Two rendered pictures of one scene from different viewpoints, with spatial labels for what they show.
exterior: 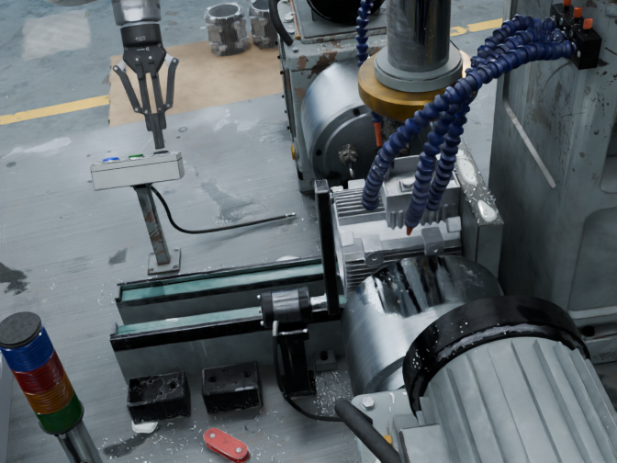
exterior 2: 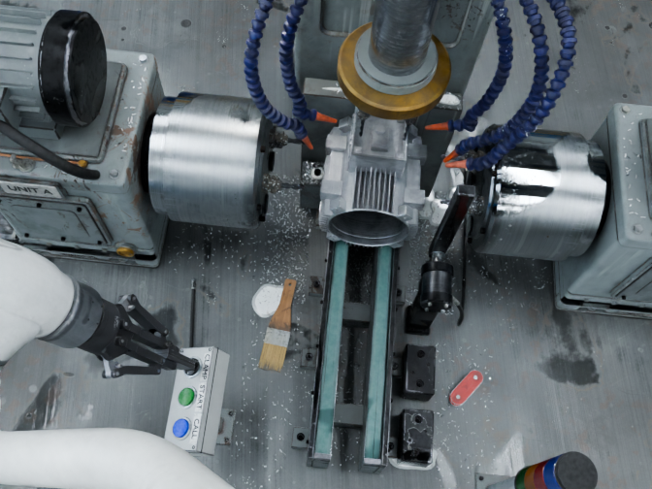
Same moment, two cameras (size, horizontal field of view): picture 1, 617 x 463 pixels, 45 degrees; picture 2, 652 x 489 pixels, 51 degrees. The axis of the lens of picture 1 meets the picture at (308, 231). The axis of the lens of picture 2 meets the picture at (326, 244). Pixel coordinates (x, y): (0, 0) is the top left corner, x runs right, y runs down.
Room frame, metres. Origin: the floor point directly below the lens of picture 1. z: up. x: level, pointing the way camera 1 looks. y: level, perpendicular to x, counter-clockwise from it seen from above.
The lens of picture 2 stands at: (1.05, 0.53, 2.20)
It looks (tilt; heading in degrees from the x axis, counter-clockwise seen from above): 66 degrees down; 271
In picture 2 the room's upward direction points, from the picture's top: 6 degrees clockwise
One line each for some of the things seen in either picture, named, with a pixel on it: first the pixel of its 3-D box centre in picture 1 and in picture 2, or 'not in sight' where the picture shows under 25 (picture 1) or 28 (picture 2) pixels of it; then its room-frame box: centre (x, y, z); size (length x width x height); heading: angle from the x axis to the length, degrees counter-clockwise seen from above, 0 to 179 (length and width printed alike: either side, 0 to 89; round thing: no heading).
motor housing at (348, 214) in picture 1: (393, 235); (372, 183); (0.99, -0.15, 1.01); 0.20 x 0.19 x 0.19; 92
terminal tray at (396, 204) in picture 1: (416, 190); (378, 140); (0.99, -0.19, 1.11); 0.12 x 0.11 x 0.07; 92
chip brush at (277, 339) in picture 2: not in sight; (280, 323); (1.13, 0.10, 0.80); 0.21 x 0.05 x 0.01; 86
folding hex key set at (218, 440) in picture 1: (226, 446); (466, 388); (0.74, 0.18, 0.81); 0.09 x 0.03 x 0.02; 53
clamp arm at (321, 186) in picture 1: (327, 252); (449, 225); (0.85, -0.02, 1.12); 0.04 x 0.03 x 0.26; 92
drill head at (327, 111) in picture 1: (361, 117); (191, 157); (1.34, -0.14, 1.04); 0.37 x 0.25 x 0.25; 2
